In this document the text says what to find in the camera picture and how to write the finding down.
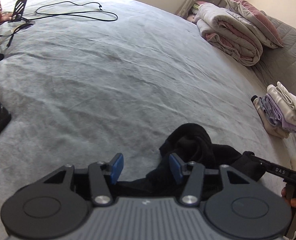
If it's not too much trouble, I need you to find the black cable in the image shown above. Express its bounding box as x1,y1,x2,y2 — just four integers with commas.
0,1,118,48

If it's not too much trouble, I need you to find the lavender folded garment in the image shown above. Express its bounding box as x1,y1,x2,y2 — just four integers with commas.
264,94,296,133

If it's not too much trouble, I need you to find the cream folded garment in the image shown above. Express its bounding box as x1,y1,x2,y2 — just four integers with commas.
273,94,296,128

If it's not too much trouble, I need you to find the white folded garment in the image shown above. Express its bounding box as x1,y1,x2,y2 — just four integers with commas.
267,81,296,121

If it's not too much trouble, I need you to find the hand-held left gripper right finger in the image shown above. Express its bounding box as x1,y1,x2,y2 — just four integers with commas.
169,153,252,207

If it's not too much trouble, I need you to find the blue-grey folded garment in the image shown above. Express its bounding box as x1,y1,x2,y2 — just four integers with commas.
259,96,271,117

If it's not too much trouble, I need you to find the grey and pink folded comforter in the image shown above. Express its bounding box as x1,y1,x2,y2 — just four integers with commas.
196,2,263,67

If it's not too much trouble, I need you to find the grey quilted bedspread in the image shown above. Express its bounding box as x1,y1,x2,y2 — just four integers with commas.
249,11,296,153

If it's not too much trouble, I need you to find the grey bed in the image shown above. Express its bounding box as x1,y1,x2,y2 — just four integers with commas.
0,0,296,240

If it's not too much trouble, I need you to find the grey and pink pillow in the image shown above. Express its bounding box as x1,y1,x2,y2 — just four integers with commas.
221,0,283,48

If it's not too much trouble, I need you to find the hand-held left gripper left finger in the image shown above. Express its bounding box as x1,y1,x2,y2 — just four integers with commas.
42,153,125,207

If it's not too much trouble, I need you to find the beige folded garment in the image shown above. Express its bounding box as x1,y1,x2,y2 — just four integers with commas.
254,97,291,139

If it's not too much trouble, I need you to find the black phone stand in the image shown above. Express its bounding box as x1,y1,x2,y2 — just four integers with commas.
8,0,28,23

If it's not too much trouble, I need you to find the black garment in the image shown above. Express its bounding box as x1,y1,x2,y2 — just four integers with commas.
113,123,269,198

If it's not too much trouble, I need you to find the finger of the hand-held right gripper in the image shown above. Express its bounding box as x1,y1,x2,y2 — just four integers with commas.
248,154,296,179

